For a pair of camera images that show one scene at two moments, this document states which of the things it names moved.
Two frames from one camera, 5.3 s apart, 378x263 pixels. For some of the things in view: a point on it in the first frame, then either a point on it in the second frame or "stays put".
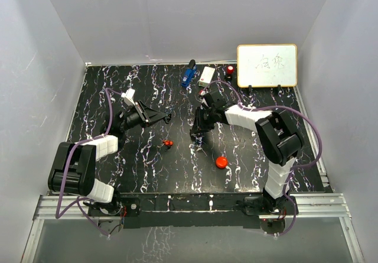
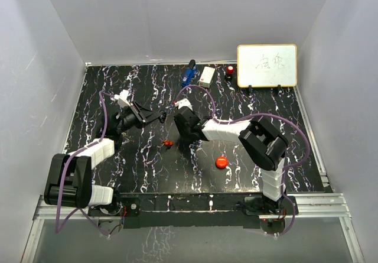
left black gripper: x=147 y=115 stays put
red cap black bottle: x=230 y=70 stays put
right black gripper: x=199 y=126 → x=185 y=134
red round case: x=221 y=162 stays put
